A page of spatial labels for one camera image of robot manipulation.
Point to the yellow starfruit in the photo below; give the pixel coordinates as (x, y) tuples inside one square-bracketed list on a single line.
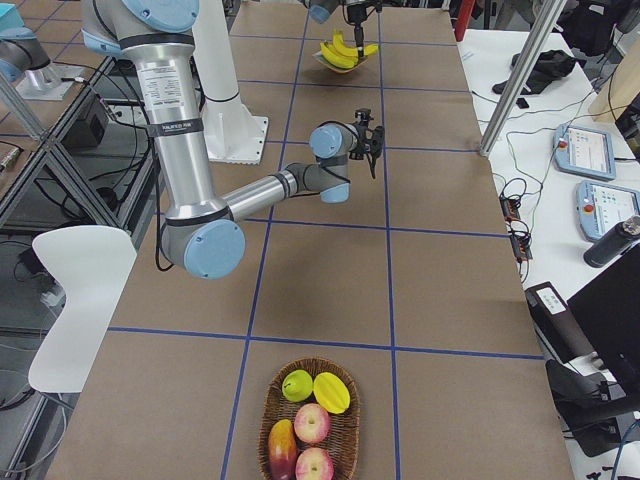
[(331, 393)]

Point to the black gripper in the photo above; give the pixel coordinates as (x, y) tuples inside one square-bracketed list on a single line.
[(358, 24), (368, 145)]

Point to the woven wicker basket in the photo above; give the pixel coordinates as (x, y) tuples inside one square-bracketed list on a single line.
[(343, 438)]

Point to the black box white label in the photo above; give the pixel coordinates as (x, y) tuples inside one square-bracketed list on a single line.
[(556, 322)]

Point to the black monitor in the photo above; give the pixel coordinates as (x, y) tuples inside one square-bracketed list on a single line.
[(607, 311)]

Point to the dark red mango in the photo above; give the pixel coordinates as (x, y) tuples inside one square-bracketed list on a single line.
[(282, 450)]

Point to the grey square plate orange rim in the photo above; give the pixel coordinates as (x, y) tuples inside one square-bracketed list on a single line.
[(319, 58)]

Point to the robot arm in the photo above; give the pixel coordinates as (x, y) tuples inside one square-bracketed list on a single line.
[(181, 52), (321, 10)]

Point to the black jacket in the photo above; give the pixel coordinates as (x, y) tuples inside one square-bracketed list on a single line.
[(551, 66)]

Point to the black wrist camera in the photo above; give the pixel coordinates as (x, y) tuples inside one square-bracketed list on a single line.
[(363, 117)]

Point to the black water bottle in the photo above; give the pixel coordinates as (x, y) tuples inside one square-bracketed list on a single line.
[(620, 238)]

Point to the blue teach pendant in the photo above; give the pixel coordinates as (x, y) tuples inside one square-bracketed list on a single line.
[(585, 152), (601, 206)]

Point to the green pear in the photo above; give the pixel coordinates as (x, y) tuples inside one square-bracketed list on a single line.
[(297, 386)]

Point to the red apple upper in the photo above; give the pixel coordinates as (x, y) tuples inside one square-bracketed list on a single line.
[(312, 423)]

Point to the aluminium frame post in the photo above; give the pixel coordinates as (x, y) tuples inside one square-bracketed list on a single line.
[(542, 27)]

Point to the lower blue teach pendant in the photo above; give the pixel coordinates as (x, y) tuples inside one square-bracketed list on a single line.
[(601, 206)]

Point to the yellow banana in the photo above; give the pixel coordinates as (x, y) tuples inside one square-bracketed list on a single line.
[(326, 54), (341, 47), (340, 60), (369, 50)]

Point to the upper blue teach pendant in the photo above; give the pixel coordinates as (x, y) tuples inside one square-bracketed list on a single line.
[(585, 152)]

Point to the red apple lower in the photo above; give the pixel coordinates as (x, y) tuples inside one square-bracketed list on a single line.
[(314, 463)]

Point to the orange circuit board strip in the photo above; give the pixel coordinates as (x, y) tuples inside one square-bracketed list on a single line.
[(518, 231)]

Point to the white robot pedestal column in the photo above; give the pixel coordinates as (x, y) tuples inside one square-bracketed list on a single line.
[(232, 133)]

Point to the small black box device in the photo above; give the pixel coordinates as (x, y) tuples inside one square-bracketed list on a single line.
[(522, 103)]

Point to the red apple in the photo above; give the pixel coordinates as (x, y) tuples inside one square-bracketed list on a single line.
[(312, 423), (314, 463)]

